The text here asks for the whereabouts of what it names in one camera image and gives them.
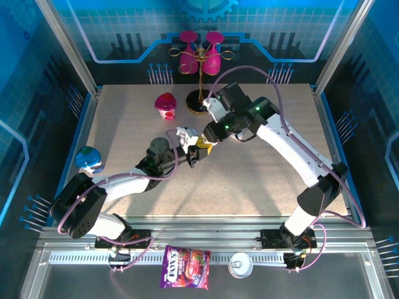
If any gold glass rack stand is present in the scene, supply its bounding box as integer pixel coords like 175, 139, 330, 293
168, 43, 234, 115

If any pink heart-shaped cup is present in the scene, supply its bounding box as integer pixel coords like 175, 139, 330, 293
155, 92, 178, 121

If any blue round cup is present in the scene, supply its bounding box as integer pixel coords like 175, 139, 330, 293
75, 145, 105, 175

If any pink wine glass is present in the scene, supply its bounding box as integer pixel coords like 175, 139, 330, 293
202, 30, 225, 76
179, 30, 200, 74

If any black connector box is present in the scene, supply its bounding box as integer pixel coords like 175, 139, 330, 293
108, 252, 132, 266
283, 252, 305, 269

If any purple Fox's candy bag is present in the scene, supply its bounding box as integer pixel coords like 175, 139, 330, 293
160, 245, 212, 291

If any silver drink can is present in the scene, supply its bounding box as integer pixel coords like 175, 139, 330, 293
228, 252, 254, 279

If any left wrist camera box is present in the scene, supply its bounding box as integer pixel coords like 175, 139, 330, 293
175, 126, 200, 154

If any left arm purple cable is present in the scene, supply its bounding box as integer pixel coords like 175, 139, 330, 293
57, 129, 181, 275

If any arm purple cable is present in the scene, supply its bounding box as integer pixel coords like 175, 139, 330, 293
57, 129, 181, 275
207, 65, 367, 273

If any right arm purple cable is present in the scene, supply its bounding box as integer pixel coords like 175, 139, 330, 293
207, 65, 367, 273

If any aluminium profile frame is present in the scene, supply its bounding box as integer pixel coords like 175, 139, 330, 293
18, 0, 390, 299

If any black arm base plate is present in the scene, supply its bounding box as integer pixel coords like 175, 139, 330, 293
260, 229, 318, 250
95, 229, 153, 250

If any slotted grey cable duct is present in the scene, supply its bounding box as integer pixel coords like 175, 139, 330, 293
49, 251, 289, 265

